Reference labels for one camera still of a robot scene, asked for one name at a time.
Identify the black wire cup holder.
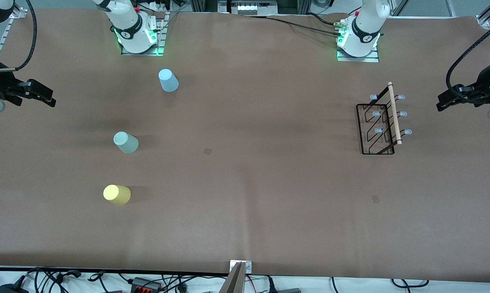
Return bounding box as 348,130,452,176
356,81,413,155

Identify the pale green plastic cup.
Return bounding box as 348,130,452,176
113,131,139,154

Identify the yellow plastic cup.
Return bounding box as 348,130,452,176
103,185,131,206

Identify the light blue plastic cup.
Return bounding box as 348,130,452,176
158,69,179,93

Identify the black box with orange plugs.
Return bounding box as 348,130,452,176
130,277,162,292

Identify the paper table cover sheet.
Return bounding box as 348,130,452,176
0,9,490,283

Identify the grey control box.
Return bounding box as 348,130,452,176
218,0,279,16

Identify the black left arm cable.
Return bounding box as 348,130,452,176
446,26,490,102

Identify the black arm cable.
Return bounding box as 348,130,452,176
446,26,490,102
0,0,38,73

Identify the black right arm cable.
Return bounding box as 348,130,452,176
0,0,38,73

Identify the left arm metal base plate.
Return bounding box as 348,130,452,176
336,45,380,63

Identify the short black table cable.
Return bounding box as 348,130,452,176
308,12,345,26

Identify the long black table cable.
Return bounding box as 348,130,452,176
245,15,345,38

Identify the black looped cable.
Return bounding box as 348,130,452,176
391,278,429,288

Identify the small metal bracket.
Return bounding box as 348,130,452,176
230,260,253,274

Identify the wooden camera support beam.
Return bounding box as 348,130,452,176
219,262,246,293

